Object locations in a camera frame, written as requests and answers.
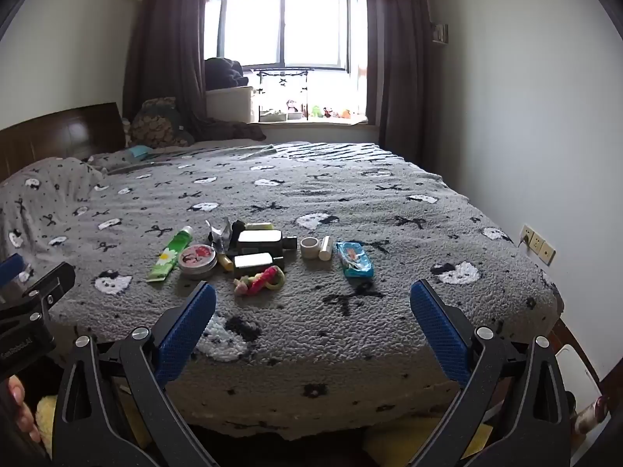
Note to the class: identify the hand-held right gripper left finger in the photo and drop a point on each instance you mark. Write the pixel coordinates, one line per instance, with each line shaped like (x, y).
(187, 335)

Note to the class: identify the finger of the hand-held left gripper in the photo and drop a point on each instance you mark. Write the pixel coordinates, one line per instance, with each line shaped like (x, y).
(9, 268)
(51, 284)

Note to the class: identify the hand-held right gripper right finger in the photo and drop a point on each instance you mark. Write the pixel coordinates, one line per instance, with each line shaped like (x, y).
(440, 335)

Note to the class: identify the round tin with pink lid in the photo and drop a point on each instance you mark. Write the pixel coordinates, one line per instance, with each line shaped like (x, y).
(197, 259)

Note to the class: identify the green daisy print tube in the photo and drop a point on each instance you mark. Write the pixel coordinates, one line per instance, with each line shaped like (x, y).
(170, 256)

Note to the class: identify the colourful plastic toy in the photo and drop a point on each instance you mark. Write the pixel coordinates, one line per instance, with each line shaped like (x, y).
(258, 283)

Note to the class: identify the green box with label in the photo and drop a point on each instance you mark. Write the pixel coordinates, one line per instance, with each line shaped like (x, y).
(252, 263)

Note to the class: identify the silver wrapper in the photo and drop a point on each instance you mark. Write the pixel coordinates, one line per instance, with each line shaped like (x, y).
(219, 236)

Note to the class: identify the black white box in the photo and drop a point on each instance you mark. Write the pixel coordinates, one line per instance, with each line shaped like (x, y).
(260, 241)

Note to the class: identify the cream cylindrical tube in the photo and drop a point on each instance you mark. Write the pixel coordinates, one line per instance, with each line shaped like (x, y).
(325, 248)

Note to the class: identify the white tape roll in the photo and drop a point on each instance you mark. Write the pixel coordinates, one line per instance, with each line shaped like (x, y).
(309, 248)

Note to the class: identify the person's left hand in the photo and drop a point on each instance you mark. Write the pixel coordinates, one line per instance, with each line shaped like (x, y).
(22, 411)

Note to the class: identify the small yellow tube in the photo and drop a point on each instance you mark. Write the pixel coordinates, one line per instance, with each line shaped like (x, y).
(225, 261)

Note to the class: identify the blue plastic packet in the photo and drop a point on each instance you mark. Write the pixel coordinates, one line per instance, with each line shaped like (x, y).
(355, 260)

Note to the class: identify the small black bottle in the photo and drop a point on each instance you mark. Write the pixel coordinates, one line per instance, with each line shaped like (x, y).
(237, 229)

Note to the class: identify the brown wooden stand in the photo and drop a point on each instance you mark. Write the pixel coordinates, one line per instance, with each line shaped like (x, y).
(567, 335)

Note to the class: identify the dark wooden headboard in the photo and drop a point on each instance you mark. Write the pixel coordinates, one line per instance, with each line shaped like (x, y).
(48, 141)

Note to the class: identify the teal cloth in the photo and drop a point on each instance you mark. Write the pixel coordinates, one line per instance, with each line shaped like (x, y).
(140, 152)

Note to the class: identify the grey printed blanket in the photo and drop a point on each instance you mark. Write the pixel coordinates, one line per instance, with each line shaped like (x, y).
(340, 194)

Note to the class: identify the dark patterned pillow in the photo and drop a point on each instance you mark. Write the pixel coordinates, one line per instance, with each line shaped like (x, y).
(158, 124)

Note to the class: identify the white storage box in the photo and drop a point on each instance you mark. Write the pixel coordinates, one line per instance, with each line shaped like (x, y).
(228, 103)

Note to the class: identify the small red toy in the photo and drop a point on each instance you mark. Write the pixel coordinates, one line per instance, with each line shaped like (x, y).
(328, 112)

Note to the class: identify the small dark figurine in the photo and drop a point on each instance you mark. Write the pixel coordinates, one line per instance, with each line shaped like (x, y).
(292, 105)

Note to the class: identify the small green toy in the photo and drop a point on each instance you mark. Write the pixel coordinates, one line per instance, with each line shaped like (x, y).
(316, 111)

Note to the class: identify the dark brown curtain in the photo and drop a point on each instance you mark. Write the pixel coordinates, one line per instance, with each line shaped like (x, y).
(165, 48)
(401, 58)

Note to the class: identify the dark clothes pile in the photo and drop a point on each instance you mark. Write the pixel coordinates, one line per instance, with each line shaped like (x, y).
(225, 74)

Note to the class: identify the window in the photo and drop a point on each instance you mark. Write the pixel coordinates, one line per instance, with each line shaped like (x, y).
(282, 29)

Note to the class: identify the white wall socket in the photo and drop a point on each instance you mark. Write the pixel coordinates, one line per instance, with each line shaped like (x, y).
(548, 253)
(537, 243)
(527, 234)

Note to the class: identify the small wall shelf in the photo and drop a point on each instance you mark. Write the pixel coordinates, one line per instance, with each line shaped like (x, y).
(440, 33)

